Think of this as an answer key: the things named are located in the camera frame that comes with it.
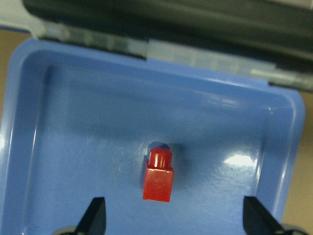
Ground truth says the red block carried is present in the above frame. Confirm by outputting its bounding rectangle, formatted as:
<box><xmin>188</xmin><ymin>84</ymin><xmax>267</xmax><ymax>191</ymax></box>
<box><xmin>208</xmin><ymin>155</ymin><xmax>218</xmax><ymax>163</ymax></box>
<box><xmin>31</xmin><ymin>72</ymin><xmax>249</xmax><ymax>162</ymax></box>
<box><xmin>142</xmin><ymin>147</ymin><xmax>174</xmax><ymax>203</ymax></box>

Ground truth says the blue plastic tray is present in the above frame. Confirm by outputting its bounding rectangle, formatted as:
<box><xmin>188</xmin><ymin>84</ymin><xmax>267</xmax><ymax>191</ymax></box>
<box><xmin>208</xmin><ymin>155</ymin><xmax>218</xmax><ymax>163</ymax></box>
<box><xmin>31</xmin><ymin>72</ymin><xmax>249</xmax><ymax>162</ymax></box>
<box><xmin>0</xmin><ymin>39</ymin><xmax>305</xmax><ymax>235</ymax></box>

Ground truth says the black box latch handle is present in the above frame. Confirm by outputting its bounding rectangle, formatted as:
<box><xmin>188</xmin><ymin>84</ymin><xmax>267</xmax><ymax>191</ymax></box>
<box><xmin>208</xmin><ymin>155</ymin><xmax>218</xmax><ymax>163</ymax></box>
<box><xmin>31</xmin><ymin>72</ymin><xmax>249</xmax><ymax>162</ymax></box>
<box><xmin>23</xmin><ymin>0</ymin><xmax>313</xmax><ymax>92</ymax></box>

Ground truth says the clear plastic storage box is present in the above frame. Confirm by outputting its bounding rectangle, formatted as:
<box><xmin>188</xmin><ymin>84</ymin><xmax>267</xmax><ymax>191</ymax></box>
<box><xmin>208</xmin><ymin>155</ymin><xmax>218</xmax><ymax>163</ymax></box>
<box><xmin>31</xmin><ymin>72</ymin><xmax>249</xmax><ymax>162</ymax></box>
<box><xmin>0</xmin><ymin>0</ymin><xmax>313</xmax><ymax>86</ymax></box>

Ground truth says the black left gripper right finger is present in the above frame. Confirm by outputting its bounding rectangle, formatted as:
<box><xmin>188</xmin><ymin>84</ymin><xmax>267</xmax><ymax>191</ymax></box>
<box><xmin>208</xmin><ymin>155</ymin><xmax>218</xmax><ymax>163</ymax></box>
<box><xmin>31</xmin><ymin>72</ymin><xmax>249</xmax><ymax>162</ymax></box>
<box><xmin>243</xmin><ymin>196</ymin><xmax>293</xmax><ymax>235</ymax></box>

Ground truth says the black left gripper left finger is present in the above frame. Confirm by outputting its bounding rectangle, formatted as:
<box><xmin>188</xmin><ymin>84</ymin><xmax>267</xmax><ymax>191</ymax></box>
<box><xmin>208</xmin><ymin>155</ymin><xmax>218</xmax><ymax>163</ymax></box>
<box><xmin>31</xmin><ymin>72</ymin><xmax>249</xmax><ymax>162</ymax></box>
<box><xmin>76</xmin><ymin>197</ymin><xmax>106</xmax><ymax>235</ymax></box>

